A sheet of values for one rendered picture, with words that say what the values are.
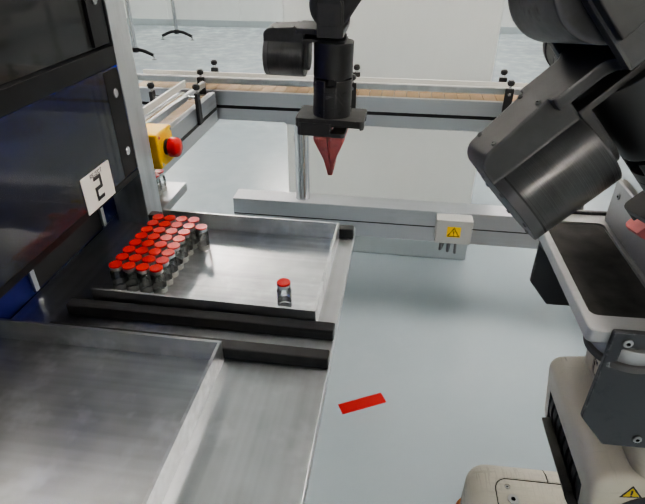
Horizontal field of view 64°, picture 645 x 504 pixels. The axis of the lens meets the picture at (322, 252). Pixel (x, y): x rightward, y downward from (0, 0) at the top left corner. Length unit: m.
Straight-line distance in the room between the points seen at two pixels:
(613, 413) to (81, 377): 0.63
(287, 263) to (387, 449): 0.97
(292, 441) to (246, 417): 0.07
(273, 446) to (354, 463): 1.08
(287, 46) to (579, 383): 0.64
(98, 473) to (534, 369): 1.70
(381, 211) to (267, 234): 0.89
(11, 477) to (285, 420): 0.29
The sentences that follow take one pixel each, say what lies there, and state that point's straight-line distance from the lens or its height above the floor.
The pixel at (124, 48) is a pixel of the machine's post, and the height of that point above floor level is 1.20.
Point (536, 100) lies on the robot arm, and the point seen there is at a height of 1.29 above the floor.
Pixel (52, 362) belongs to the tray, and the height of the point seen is 0.88.
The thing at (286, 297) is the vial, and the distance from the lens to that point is 0.77.
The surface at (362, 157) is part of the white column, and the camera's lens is 2.37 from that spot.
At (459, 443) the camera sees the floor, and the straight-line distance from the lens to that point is 1.78.
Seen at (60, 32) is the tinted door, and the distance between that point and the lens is 0.87.
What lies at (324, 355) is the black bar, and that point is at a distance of 0.69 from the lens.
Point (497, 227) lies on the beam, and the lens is 1.87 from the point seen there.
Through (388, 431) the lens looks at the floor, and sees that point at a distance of 1.77.
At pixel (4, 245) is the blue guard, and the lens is 0.75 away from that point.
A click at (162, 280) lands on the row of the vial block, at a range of 0.84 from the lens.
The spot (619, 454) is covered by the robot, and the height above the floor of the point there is 0.80.
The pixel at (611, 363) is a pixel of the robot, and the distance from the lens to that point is 0.60.
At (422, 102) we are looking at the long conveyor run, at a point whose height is 0.92.
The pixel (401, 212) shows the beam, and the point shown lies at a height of 0.54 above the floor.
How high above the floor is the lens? 1.37
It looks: 32 degrees down
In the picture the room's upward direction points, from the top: straight up
